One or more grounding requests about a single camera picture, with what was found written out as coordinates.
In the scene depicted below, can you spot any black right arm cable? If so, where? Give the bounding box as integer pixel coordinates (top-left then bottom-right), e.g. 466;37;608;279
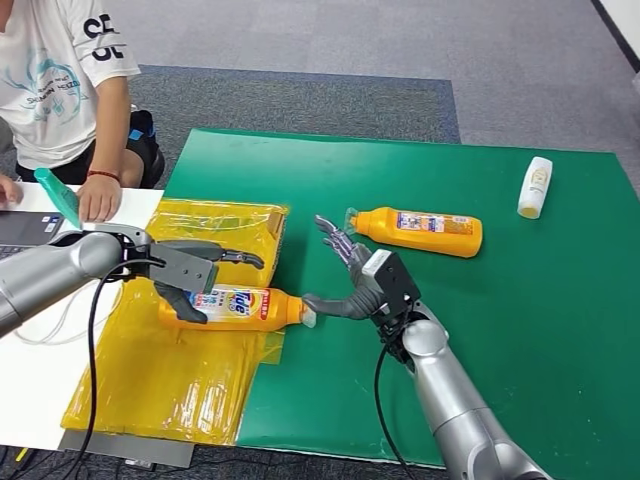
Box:
373;343;417;480

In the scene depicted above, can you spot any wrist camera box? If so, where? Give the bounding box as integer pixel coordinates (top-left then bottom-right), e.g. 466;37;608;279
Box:
148;243;220;297
360;248;423;327

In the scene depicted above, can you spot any green table mat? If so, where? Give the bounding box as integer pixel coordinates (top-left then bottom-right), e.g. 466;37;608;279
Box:
163;127;640;480

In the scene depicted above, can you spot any small white bottle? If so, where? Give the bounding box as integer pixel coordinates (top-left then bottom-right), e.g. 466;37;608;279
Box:
516;155;555;221

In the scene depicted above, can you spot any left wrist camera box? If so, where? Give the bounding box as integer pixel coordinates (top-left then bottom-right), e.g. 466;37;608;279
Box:
148;243;220;297

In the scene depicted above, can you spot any dark grey laptop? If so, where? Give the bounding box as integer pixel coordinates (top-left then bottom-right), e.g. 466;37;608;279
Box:
0;211;66;262

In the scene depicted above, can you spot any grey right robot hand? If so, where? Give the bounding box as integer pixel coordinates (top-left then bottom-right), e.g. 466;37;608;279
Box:
302;214;386;323

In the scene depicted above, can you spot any orange detergent bottle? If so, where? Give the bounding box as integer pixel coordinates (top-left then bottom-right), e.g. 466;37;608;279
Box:
158;284;318;335
343;205;485;260

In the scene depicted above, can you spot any grey flat plate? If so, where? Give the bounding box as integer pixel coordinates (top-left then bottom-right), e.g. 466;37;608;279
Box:
58;429;195;471

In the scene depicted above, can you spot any person's left hand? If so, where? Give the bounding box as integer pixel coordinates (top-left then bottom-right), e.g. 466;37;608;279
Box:
76;172;123;225

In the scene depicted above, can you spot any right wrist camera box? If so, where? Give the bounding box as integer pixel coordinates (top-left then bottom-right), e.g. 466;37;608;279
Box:
360;248;423;327

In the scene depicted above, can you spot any person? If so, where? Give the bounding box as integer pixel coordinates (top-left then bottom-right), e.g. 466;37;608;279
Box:
0;0;167;224

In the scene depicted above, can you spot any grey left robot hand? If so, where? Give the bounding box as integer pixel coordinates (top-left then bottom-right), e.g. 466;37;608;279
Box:
149;239;266;327

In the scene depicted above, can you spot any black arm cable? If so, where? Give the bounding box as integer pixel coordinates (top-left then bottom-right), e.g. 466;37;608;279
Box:
62;256;167;480
373;343;417;480

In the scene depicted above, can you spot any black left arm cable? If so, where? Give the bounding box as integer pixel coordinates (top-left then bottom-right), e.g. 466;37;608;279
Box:
62;256;167;480

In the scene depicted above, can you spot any person's right hand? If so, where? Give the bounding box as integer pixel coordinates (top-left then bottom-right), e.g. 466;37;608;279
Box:
0;172;25;211

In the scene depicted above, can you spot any teal plastic bottle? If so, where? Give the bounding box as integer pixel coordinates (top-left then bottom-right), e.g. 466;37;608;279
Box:
33;166;84;232

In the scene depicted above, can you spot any thin white cable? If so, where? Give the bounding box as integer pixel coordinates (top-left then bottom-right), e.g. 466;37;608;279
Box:
13;280;124;348

